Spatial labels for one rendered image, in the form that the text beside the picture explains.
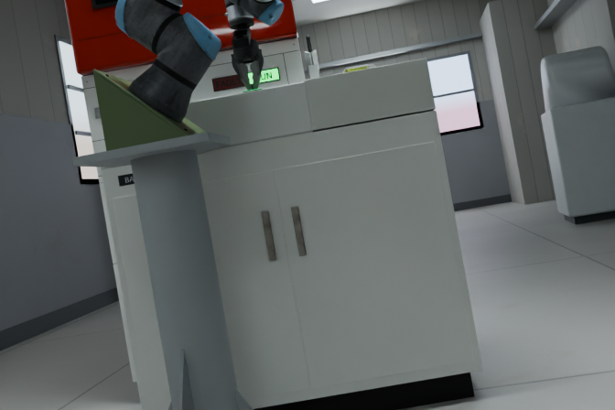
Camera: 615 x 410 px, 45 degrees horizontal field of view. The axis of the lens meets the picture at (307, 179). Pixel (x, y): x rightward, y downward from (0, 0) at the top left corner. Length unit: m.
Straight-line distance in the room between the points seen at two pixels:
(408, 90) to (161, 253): 0.83
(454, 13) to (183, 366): 10.60
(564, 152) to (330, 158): 4.72
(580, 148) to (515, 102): 3.99
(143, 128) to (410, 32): 10.34
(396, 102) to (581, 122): 4.68
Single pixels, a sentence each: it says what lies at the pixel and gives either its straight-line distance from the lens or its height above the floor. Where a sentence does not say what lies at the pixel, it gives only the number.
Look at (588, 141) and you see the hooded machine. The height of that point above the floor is 0.68.
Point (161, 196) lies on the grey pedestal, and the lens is 1.77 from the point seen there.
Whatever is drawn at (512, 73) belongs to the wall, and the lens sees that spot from 10.63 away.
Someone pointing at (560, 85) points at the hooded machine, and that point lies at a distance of 6.78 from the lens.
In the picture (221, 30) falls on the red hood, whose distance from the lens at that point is 2.75.
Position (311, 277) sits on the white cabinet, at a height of 0.41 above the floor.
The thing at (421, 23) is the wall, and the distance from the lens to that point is 11.99.
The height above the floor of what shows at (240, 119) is 0.89.
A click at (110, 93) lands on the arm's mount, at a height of 0.96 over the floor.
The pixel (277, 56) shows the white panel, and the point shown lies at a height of 1.16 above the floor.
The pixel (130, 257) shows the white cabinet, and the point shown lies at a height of 0.56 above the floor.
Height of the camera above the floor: 0.64
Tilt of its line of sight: 1 degrees up
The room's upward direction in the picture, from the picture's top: 10 degrees counter-clockwise
